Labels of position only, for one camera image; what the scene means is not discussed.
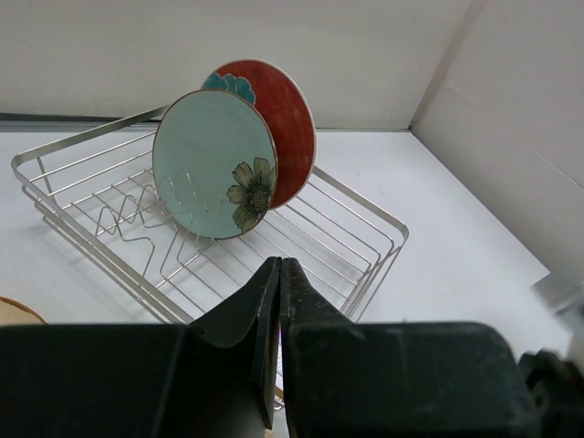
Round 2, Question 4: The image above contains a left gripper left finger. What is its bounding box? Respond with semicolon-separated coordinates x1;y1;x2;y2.
190;256;281;429

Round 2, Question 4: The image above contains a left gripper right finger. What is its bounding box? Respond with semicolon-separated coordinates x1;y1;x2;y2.
279;258;360;437

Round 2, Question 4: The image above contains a light green flower bowl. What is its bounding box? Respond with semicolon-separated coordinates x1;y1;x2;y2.
152;89;278;240

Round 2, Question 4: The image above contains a red and teal floral plate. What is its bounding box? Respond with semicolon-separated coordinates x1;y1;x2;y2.
202;59;316;209

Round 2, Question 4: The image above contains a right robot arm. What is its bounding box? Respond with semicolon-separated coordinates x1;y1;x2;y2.
518;349;583;438

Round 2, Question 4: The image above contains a round wooden plate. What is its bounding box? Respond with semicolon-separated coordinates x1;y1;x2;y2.
0;297;47;326

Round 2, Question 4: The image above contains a wire dish rack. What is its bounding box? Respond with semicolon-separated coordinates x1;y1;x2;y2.
11;109;409;322

